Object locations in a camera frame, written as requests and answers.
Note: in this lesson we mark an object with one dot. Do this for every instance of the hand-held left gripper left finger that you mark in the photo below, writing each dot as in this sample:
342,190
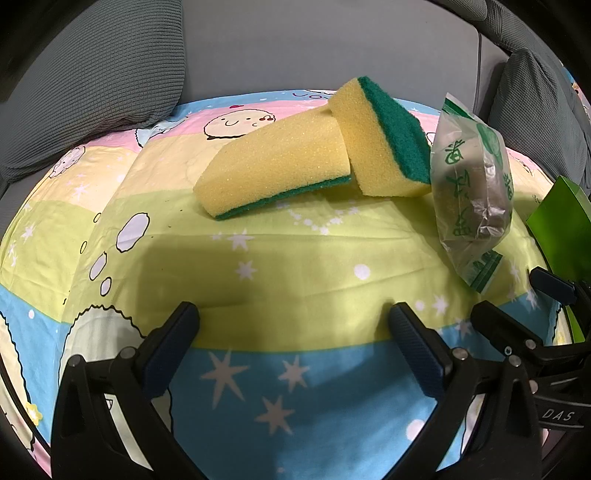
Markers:
171,355

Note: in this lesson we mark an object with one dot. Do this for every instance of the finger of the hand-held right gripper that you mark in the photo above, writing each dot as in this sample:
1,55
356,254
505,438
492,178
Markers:
496,321
551,285

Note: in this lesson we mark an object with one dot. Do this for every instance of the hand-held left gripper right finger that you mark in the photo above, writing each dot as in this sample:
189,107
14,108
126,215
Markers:
415,350

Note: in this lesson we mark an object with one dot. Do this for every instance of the clear plastic bag green print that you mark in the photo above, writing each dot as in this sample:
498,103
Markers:
471,194

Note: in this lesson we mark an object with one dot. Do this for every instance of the yellow green sponge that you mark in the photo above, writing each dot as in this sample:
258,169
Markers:
364,138
268,161

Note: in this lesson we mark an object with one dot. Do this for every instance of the cartoon printed blanket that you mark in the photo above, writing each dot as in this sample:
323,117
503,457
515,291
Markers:
277,258

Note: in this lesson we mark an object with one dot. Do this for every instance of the grey ribbed pillow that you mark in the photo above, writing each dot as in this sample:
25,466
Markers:
92,78
540,101

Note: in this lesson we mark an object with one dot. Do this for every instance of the colourful printed cloth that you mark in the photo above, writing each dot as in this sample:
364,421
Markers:
579,97

